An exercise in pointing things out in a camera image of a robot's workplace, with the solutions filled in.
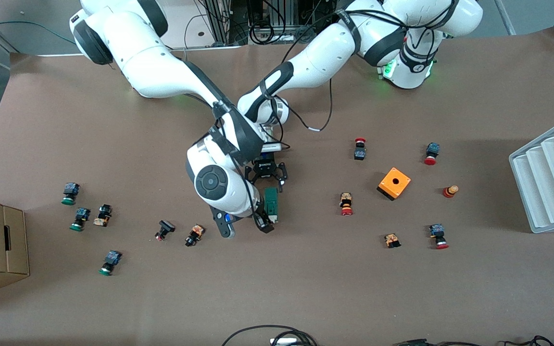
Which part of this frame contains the aluminium frame rack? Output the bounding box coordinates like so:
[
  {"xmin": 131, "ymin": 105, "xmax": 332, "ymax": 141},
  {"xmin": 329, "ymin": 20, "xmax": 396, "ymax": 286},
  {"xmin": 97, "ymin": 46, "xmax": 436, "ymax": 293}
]
[{"xmin": 199, "ymin": 0, "xmax": 370, "ymax": 47}]

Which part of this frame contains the orange button enclosure box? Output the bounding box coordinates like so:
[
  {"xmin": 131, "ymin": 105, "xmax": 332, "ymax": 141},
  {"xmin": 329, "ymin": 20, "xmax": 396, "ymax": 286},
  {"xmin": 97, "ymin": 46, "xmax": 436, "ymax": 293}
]
[{"xmin": 377, "ymin": 167, "xmax": 412, "ymax": 201}]

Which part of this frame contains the brown paper table cover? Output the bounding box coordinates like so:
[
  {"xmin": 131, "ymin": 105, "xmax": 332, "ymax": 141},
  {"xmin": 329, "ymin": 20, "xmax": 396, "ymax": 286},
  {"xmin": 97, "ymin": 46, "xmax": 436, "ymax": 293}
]
[{"xmin": 0, "ymin": 26, "xmax": 554, "ymax": 346}]

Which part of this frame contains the green pushbutton blue contact block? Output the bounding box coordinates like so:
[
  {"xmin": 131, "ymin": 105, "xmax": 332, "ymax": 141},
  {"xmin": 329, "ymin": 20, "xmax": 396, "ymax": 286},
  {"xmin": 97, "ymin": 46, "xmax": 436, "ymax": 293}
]
[
  {"xmin": 98, "ymin": 250, "xmax": 123, "ymax": 277},
  {"xmin": 61, "ymin": 182, "xmax": 81, "ymax": 206},
  {"xmin": 69, "ymin": 207, "xmax": 91, "ymax": 232}
]

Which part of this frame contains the red pushbutton blue contact block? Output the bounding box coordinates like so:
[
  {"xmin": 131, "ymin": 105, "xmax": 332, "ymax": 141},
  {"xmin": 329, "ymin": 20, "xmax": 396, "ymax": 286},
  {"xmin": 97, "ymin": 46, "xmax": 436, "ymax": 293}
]
[
  {"xmin": 424, "ymin": 142, "xmax": 441, "ymax": 166},
  {"xmin": 428, "ymin": 223, "xmax": 450, "ymax": 250}
]

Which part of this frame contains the black coiled cable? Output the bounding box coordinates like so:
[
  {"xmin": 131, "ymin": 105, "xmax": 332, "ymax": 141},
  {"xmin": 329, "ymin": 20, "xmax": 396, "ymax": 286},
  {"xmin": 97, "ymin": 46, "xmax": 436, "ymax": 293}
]
[{"xmin": 221, "ymin": 325, "xmax": 318, "ymax": 346}]

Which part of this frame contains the green load switch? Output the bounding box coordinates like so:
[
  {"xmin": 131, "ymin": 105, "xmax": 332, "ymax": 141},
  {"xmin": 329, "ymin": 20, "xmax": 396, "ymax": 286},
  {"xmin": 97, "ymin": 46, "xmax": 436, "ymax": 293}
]
[{"xmin": 264, "ymin": 187, "xmax": 279, "ymax": 224}]

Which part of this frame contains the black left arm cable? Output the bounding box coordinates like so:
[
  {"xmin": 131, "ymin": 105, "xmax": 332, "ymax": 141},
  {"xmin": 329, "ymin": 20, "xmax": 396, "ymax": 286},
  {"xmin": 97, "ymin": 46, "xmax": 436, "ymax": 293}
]
[{"xmin": 277, "ymin": 77, "xmax": 334, "ymax": 133}]

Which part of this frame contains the black pushbutton red tip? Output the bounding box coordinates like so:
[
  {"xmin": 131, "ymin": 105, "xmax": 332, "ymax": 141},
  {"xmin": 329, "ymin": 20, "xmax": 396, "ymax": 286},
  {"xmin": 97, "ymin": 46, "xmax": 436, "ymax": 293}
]
[{"xmin": 154, "ymin": 220, "xmax": 176, "ymax": 241}]

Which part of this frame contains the black selector orange contact block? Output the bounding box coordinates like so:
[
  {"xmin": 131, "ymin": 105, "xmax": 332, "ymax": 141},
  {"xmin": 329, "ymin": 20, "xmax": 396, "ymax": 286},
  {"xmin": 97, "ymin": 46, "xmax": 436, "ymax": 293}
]
[{"xmin": 185, "ymin": 223, "xmax": 206, "ymax": 247}]

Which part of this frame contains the black cable tangle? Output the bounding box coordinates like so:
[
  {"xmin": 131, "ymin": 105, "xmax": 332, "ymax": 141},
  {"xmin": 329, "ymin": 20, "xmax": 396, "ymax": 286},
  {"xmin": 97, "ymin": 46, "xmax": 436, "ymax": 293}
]
[{"xmin": 394, "ymin": 335, "xmax": 554, "ymax": 346}]

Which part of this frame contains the white grooved tray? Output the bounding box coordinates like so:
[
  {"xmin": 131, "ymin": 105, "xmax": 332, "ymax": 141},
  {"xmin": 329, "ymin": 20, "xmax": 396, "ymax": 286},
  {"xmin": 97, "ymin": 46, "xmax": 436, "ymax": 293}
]
[{"xmin": 508, "ymin": 114, "xmax": 554, "ymax": 234}]

